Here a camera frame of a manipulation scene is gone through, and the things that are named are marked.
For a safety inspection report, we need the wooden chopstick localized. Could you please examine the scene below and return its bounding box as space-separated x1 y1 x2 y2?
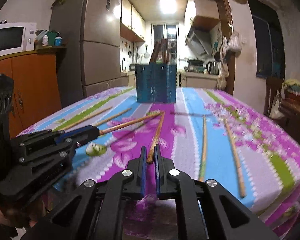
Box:
93 107 132 127
147 111 165 165
99 112 161 135
53 106 112 131
223 119 247 198
199 115 207 181
149 42 161 63
161 38 169 64

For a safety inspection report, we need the kitchen window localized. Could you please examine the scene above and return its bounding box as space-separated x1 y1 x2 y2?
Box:
151 23 179 65

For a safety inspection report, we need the person left hand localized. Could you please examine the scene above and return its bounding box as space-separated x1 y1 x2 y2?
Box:
0 197 46 228

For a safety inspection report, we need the orange wooden cabinet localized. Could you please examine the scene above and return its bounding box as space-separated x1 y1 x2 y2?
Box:
0 47 66 138

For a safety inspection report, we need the floral striped tablecloth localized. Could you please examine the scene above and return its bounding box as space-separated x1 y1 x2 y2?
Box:
26 87 300 238

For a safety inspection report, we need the metal perforated utensil holder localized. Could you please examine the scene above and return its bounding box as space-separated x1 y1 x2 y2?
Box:
135 63 177 103

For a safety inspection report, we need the white bottle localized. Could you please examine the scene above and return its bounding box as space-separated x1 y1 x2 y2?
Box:
42 35 49 47

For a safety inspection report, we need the green container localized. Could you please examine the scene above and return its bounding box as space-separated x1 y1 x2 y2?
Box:
47 31 57 46

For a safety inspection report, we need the white microwave oven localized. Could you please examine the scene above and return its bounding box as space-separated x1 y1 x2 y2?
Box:
0 22 37 56

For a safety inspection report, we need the brown refrigerator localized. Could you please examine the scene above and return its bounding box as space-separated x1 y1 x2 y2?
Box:
50 0 121 107

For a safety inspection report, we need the dark wooden side table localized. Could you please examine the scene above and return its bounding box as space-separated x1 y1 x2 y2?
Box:
279 100 300 145

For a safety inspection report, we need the black wok on stove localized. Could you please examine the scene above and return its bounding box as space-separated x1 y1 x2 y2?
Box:
183 59 204 67

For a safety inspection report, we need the steel electric kettle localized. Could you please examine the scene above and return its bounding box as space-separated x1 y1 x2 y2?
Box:
206 61 219 75

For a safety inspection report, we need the wooden chair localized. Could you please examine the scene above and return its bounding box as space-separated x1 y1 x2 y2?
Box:
263 77 283 117

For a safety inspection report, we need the flower pot with cloth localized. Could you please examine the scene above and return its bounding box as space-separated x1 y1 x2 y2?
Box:
282 79 300 103

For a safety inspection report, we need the range hood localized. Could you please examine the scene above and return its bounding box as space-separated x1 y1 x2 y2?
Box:
185 28 212 57

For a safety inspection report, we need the white hanging plastic bag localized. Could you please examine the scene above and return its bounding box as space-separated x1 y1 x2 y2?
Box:
228 30 242 53

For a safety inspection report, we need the dark night window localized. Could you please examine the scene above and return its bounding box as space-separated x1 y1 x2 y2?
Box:
248 0 285 80

